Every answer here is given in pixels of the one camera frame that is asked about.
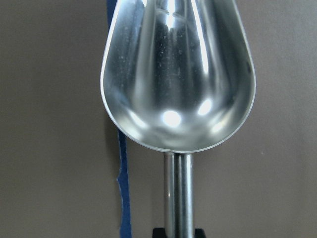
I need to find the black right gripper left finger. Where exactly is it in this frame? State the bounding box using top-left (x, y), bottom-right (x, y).
top-left (152, 229), bottom-right (167, 238)

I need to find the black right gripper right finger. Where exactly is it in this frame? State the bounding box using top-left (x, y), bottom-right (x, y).
top-left (194, 229), bottom-right (206, 238)

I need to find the silver metal ice scoop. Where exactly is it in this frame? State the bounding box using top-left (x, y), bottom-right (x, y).
top-left (101, 0), bottom-right (256, 238)

